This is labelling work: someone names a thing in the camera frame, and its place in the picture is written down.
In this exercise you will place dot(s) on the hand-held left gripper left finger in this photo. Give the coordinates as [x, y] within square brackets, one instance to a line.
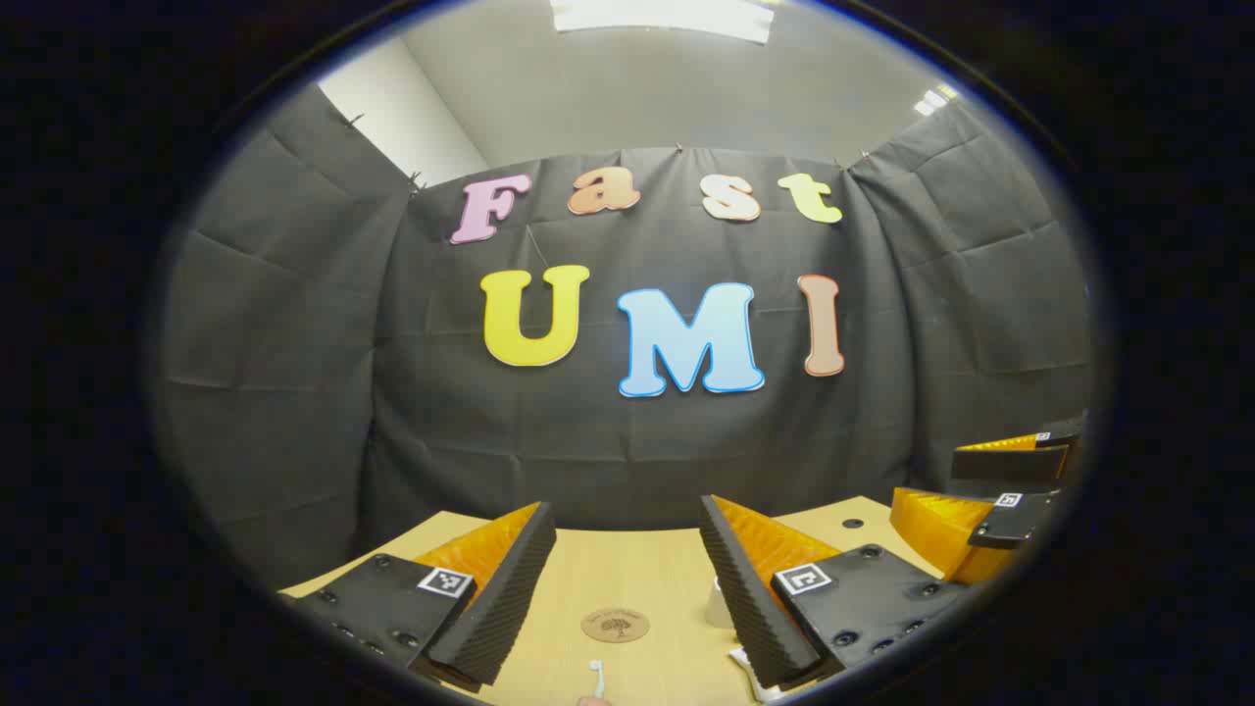
[495, 608]

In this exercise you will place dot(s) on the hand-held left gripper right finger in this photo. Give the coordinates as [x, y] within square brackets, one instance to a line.
[745, 608]

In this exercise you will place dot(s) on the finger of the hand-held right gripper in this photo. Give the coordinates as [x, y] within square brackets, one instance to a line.
[1010, 525]
[1010, 463]

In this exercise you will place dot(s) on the white toothpaste tube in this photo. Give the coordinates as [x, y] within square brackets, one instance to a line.
[747, 669]

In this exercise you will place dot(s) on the round wooden coaster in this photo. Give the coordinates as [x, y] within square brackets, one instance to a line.
[615, 625]

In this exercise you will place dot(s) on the pale green toothbrush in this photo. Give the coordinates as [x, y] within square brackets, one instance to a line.
[596, 675]

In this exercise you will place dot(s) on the light wooden desktop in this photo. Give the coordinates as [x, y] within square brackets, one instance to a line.
[627, 574]

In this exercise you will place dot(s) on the black backdrop cloth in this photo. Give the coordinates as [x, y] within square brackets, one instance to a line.
[627, 441]

